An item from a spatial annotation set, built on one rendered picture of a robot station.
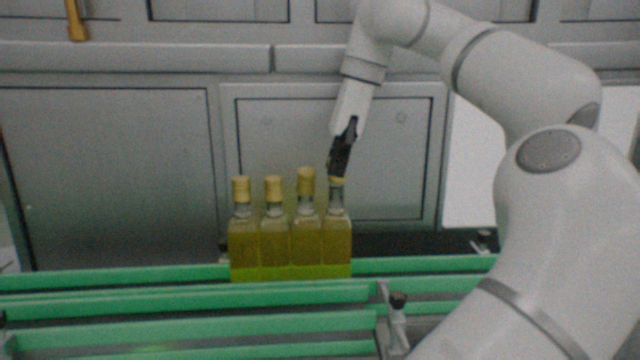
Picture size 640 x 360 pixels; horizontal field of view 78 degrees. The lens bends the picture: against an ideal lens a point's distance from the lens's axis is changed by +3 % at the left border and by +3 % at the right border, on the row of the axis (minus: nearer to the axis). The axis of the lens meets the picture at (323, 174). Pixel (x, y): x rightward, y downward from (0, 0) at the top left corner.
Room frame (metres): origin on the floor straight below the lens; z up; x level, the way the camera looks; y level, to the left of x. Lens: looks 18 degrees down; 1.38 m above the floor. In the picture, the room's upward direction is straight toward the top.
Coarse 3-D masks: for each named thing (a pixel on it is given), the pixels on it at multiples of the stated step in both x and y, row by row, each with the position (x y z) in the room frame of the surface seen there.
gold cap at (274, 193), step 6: (264, 180) 0.66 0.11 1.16; (270, 180) 0.65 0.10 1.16; (276, 180) 0.65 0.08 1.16; (282, 180) 0.66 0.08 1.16; (270, 186) 0.65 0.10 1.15; (276, 186) 0.65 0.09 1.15; (282, 186) 0.66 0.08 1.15; (270, 192) 0.65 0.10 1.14; (276, 192) 0.65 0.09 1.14; (282, 192) 0.66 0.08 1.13; (270, 198) 0.65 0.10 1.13; (276, 198) 0.65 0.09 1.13; (282, 198) 0.66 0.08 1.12
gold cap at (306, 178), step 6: (300, 168) 0.66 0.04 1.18; (306, 168) 0.66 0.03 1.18; (312, 168) 0.67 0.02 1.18; (300, 174) 0.65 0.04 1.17; (306, 174) 0.65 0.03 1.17; (312, 174) 0.65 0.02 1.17; (300, 180) 0.65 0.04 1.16; (306, 180) 0.64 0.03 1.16; (312, 180) 0.65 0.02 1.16; (300, 186) 0.65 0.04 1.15; (306, 186) 0.65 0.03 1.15; (312, 186) 0.65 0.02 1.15; (300, 192) 0.65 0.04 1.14; (306, 192) 0.65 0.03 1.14; (312, 192) 0.66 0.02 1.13
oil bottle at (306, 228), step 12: (300, 216) 0.65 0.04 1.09; (312, 216) 0.65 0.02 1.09; (300, 228) 0.64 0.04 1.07; (312, 228) 0.64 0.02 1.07; (300, 240) 0.64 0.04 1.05; (312, 240) 0.64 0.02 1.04; (300, 252) 0.64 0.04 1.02; (312, 252) 0.64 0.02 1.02; (300, 264) 0.64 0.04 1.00; (312, 264) 0.64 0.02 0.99; (300, 276) 0.64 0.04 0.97; (312, 276) 0.64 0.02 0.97
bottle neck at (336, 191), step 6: (330, 186) 0.67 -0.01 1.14; (336, 186) 0.68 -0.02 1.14; (342, 186) 0.67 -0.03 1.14; (330, 192) 0.66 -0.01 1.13; (336, 192) 0.66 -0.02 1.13; (342, 192) 0.66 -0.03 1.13; (330, 198) 0.66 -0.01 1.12; (336, 198) 0.66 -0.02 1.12; (342, 198) 0.66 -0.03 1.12; (330, 204) 0.66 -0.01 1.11; (336, 204) 0.66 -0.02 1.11; (342, 204) 0.66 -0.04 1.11; (330, 210) 0.66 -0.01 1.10; (336, 210) 0.66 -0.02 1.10; (342, 210) 0.66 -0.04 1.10
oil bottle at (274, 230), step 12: (264, 216) 0.65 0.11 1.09; (276, 216) 0.65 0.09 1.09; (288, 216) 0.67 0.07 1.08; (264, 228) 0.63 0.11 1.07; (276, 228) 0.63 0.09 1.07; (288, 228) 0.64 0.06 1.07; (264, 240) 0.63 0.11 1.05; (276, 240) 0.63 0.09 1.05; (288, 240) 0.64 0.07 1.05; (264, 252) 0.63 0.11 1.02; (276, 252) 0.63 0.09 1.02; (288, 252) 0.64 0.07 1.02; (264, 264) 0.63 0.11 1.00; (276, 264) 0.63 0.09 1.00; (288, 264) 0.64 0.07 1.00; (264, 276) 0.63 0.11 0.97; (276, 276) 0.63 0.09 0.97; (288, 276) 0.64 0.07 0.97
